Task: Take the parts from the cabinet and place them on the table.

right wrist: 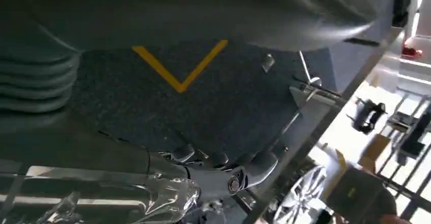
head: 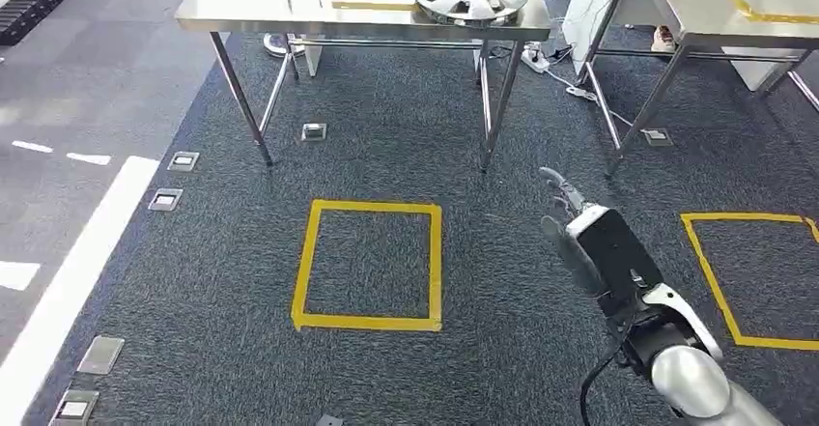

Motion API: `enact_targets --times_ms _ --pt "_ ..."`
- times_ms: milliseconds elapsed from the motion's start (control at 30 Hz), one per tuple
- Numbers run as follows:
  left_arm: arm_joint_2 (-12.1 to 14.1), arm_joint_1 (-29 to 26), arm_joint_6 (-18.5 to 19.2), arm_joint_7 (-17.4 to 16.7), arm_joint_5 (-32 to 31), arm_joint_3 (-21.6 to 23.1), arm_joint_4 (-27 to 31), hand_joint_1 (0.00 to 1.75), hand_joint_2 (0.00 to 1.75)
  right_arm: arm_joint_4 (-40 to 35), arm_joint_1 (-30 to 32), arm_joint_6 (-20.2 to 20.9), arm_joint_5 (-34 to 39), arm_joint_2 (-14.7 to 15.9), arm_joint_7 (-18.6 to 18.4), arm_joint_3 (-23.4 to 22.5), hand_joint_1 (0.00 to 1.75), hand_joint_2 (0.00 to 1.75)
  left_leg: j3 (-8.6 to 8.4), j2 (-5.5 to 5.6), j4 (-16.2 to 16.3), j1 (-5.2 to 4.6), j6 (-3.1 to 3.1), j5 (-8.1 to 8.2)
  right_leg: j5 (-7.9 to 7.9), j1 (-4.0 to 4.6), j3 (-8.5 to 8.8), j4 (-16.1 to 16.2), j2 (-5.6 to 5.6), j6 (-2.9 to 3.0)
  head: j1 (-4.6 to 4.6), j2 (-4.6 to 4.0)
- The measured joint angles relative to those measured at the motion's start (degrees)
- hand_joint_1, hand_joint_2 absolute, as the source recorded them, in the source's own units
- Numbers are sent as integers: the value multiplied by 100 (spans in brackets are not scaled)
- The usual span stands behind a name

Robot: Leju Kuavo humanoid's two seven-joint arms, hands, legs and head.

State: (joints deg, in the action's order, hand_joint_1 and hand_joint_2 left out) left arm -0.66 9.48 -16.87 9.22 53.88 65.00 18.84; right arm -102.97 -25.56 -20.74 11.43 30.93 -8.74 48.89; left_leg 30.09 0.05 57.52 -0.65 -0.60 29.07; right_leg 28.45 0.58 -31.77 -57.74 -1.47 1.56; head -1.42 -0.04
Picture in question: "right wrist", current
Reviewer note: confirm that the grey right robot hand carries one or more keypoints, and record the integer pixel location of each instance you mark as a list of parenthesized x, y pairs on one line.
[(84, 168)]

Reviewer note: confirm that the silver spoked wheel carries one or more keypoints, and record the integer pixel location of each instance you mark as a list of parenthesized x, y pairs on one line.
[(299, 195)]

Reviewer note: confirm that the black car part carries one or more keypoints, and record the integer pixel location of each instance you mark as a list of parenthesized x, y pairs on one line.
[(367, 114)]

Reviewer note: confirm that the brown cardboard box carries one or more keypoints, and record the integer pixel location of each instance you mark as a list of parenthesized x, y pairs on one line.
[(373, 151)]

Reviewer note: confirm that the red tail light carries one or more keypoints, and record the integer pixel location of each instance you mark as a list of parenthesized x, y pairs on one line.
[(410, 51)]

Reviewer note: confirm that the grey steel frame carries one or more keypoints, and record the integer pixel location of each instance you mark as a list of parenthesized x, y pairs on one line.
[(320, 114)]

